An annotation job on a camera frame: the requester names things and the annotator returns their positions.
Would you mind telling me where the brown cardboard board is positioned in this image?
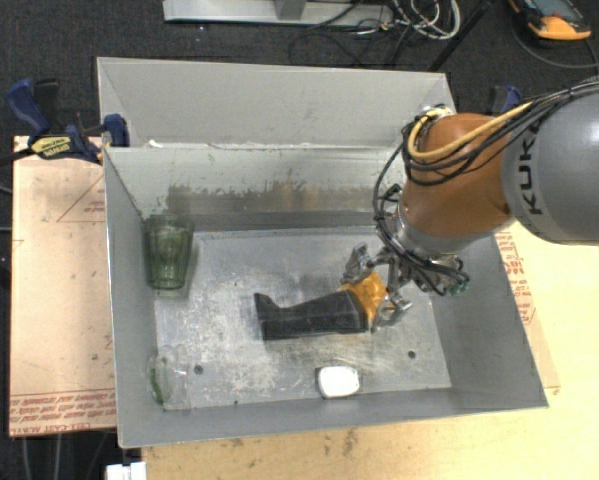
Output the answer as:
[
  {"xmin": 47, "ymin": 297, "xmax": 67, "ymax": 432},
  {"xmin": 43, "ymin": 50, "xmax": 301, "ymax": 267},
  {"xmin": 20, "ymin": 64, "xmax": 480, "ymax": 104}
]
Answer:
[{"xmin": 8, "ymin": 134, "xmax": 563, "ymax": 439}]

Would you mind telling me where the white rounded block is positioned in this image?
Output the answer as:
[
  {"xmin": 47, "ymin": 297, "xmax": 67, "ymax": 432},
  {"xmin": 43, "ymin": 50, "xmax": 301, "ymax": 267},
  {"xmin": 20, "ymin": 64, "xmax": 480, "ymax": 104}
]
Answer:
[{"xmin": 316, "ymin": 364, "xmax": 362, "ymax": 400}]

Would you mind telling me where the green tinted glass cup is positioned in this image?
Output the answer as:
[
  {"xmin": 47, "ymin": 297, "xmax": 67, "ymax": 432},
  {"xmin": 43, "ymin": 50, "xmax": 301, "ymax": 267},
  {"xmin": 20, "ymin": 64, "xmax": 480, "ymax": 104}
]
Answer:
[{"xmin": 143, "ymin": 214, "xmax": 196, "ymax": 291}]

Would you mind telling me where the clear glass jar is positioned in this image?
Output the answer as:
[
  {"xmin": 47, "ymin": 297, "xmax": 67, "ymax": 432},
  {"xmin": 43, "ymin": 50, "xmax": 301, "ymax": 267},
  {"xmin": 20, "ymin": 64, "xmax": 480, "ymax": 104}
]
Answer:
[{"xmin": 147, "ymin": 344, "xmax": 194, "ymax": 410}]

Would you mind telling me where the grey metal bin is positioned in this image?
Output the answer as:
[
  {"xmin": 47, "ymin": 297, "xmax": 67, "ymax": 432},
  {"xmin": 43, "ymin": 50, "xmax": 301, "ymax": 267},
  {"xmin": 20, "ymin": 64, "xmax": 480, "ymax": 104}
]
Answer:
[{"xmin": 95, "ymin": 56, "xmax": 551, "ymax": 450}]

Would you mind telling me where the black and yellow tool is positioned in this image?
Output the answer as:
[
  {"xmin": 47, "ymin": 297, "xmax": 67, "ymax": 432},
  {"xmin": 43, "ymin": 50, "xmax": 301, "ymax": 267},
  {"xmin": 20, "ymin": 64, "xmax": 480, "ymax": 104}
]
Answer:
[{"xmin": 253, "ymin": 270, "xmax": 391, "ymax": 342}]

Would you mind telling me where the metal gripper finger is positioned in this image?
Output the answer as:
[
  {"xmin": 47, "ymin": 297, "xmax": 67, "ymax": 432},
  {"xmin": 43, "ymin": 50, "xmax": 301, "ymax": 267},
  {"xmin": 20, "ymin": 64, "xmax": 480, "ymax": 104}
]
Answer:
[
  {"xmin": 340, "ymin": 243, "xmax": 381, "ymax": 284},
  {"xmin": 371, "ymin": 294, "xmax": 414, "ymax": 333}
]

